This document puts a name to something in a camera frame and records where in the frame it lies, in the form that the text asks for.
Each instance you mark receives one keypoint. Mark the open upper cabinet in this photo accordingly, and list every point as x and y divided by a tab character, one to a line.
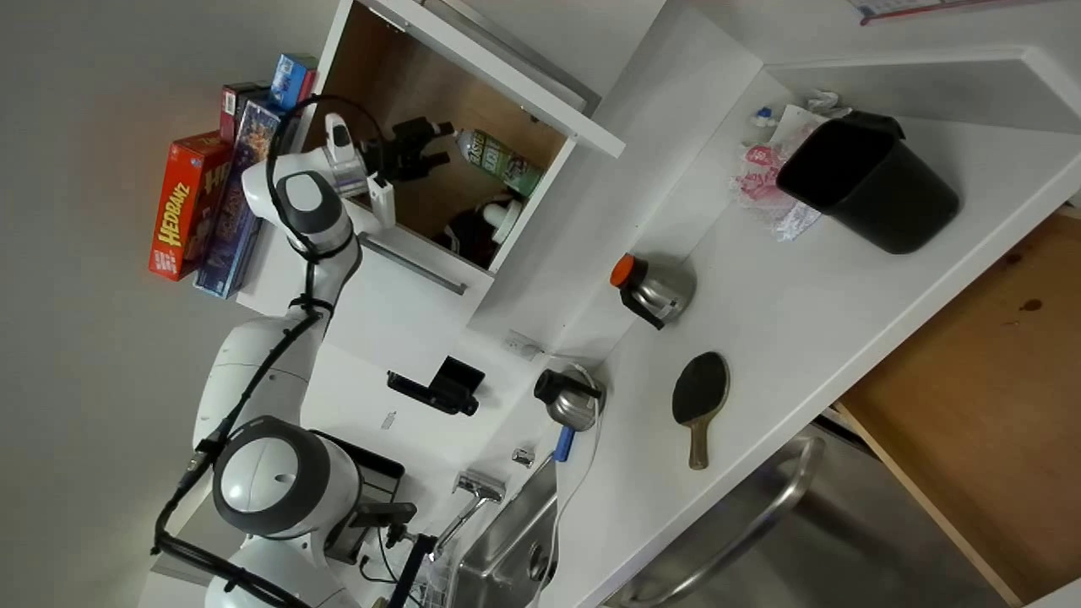
430	57

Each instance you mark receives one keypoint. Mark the black trash bin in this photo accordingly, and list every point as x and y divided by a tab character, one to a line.
861	172

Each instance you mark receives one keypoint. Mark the black wall mounted holder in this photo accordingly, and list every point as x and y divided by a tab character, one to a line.
452	388

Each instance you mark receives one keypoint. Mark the blue board game box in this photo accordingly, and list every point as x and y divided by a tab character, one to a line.
293	81

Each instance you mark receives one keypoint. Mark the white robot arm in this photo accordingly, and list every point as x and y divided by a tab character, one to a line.
296	493

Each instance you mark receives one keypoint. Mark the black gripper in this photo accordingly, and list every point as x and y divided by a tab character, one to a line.
408	152

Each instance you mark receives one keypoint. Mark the black lid coffee pot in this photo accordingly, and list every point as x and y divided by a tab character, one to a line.
570	397

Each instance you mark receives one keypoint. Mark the green spray can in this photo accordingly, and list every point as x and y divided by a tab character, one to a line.
497	161

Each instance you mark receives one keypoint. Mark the purple board game box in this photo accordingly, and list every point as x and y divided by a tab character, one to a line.
236	227

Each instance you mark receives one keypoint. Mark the black white plush toy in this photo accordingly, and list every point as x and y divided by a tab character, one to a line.
480	230

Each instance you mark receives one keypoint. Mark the steel sink faucet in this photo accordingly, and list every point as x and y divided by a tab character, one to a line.
466	496

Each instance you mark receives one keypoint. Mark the orange lid coffee pot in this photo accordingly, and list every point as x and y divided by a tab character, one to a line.
655	289

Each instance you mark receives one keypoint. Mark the red board game box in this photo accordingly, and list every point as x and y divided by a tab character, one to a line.
187	208

